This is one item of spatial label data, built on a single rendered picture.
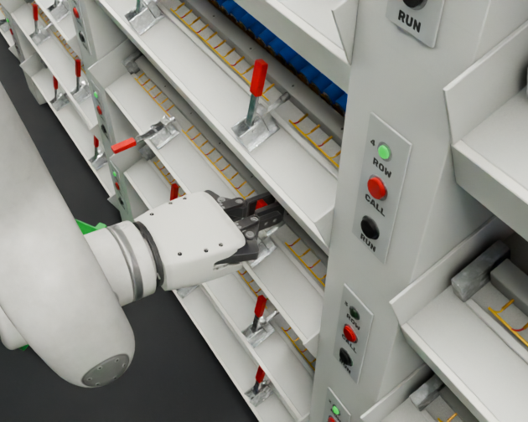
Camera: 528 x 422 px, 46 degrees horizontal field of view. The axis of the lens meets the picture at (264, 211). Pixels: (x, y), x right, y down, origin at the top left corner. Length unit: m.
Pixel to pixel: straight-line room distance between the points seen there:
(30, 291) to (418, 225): 0.30
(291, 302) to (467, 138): 0.42
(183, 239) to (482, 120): 0.38
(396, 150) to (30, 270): 0.30
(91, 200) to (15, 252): 1.08
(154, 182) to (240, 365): 0.36
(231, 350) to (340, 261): 0.63
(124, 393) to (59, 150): 0.75
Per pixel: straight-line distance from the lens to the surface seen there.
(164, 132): 0.95
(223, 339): 1.18
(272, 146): 0.64
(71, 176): 1.68
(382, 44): 0.40
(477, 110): 0.38
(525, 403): 0.51
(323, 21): 0.47
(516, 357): 0.51
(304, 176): 0.61
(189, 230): 0.68
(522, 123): 0.39
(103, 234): 0.66
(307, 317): 0.74
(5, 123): 0.49
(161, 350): 1.30
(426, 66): 0.38
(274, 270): 0.78
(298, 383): 0.91
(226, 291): 1.00
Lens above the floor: 1.11
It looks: 47 degrees down
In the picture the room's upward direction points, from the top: straight up
